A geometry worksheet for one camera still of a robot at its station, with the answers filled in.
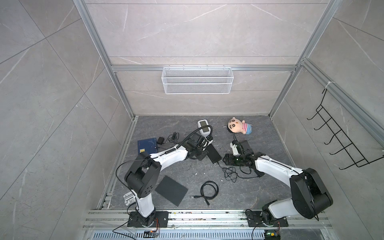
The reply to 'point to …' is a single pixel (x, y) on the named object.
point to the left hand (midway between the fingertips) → (204, 147)
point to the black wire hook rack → (358, 159)
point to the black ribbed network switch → (213, 155)
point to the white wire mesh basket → (197, 80)
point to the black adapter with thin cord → (172, 138)
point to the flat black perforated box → (171, 190)
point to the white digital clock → (204, 129)
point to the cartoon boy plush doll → (236, 125)
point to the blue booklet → (149, 145)
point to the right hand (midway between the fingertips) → (227, 158)
